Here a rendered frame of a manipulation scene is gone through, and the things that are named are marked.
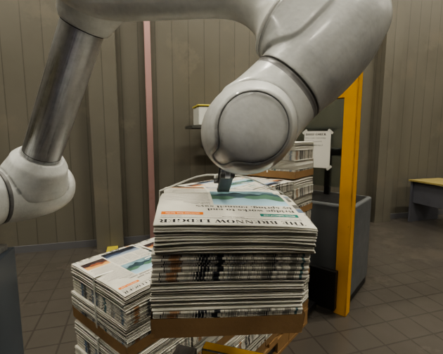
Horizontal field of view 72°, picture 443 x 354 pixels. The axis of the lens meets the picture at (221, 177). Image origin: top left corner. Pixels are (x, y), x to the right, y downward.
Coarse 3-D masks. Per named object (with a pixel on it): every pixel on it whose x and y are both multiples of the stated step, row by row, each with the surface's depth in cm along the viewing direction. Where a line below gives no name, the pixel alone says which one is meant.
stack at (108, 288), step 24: (144, 240) 144; (72, 264) 117; (96, 264) 117; (120, 264) 117; (144, 264) 117; (96, 288) 106; (120, 288) 99; (144, 288) 100; (96, 312) 108; (120, 312) 97; (144, 312) 101; (96, 336) 110; (120, 336) 98; (144, 336) 102; (216, 336) 134; (240, 336) 149; (264, 336) 169; (288, 336) 193
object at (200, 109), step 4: (200, 104) 331; (204, 104) 333; (196, 108) 343; (200, 108) 333; (204, 108) 334; (196, 112) 344; (200, 112) 333; (204, 112) 334; (196, 116) 344; (200, 116) 334; (196, 120) 345; (200, 120) 334; (196, 124) 347; (200, 124) 335
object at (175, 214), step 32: (160, 224) 50; (192, 224) 50; (224, 224) 51; (256, 224) 52; (288, 224) 53; (160, 256) 51; (192, 256) 52; (224, 256) 53; (256, 256) 54; (288, 256) 55; (160, 288) 53; (192, 288) 54; (224, 288) 55; (256, 288) 55; (288, 288) 56
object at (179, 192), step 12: (168, 192) 69; (180, 192) 69; (192, 192) 69; (204, 192) 70; (216, 192) 70; (228, 192) 71; (240, 192) 71; (252, 192) 71; (264, 192) 72; (276, 192) 74
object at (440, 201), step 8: (416, 184) 467; (424, 184) 455; (432, 184) 435; (440, 184) 424; (416, 192) 468; (424, 192) 455; (432, 192) 442; (440, 192) 431; (416, 200) 468; (424, 200) 456; (432, 200) 443; (440, 200) 432; (416, 208) 478; (424, 208) 483; (432, 208) 488; (440, 208) 432; (408, 216) 480; (416, 216) 481; (424, 216) 485; (432, 216) 490
